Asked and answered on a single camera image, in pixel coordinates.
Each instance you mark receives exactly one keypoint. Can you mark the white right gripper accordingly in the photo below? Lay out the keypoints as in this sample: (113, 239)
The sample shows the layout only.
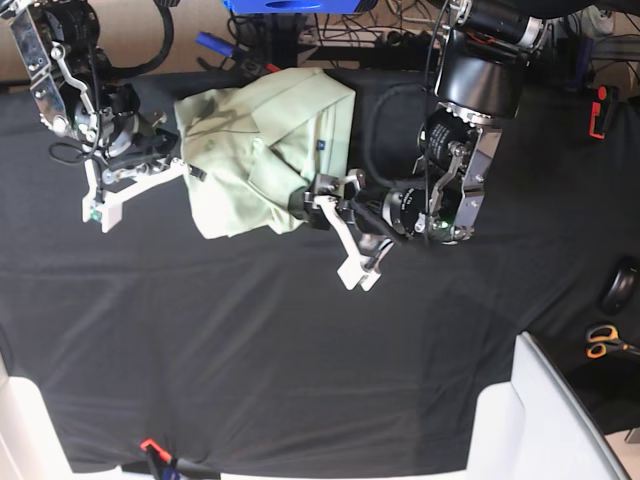
(136, 158)

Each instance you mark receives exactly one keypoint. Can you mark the red black clamp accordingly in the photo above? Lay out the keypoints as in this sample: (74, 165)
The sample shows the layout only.
(597, 115)
(254, 68)

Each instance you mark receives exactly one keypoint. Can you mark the light green T-shirt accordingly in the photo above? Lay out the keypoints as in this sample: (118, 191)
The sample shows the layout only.
(258, 144)

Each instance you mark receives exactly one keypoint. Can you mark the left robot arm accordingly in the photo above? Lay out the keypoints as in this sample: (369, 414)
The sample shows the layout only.
(485, 49)

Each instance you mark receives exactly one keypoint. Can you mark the white power strip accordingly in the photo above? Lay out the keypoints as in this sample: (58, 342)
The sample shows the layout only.
(360, 36)

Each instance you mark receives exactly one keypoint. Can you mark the blue handle tool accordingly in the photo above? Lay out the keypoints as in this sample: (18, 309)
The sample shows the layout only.
(216, 44)

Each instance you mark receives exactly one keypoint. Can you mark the black table cloth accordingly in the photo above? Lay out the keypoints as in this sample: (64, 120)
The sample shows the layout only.
(249, 356)

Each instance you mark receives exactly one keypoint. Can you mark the red clamp bottom edge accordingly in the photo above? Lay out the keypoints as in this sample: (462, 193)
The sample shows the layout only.
(150, 445)

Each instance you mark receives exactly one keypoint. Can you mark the blue plastic box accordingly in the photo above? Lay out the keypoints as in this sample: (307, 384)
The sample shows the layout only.
(292, 6)

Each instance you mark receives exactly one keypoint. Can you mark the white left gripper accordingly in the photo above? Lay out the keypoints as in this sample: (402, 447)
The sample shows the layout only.
(338, 204)

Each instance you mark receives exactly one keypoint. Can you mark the orange handled scissors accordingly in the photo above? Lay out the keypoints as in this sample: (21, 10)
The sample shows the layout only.
(604, 340)

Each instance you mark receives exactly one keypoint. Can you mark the white table block left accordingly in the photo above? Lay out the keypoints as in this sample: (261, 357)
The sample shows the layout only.
(30, 447)

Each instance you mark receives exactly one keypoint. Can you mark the red black clamp right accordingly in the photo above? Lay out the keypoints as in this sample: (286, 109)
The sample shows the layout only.
(597, 115)

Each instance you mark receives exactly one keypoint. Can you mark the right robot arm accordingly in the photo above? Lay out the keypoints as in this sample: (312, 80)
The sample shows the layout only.
(91, 105)

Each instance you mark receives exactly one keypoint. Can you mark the blue cylinder right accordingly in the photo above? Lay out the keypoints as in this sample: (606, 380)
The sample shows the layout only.
(579, 58)

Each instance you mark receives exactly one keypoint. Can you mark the red black clamp top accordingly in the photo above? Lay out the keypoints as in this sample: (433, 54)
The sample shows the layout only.
(254, 68)

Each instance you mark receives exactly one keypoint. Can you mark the black round tape roll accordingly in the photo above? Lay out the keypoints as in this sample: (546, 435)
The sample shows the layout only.
(620, 291)

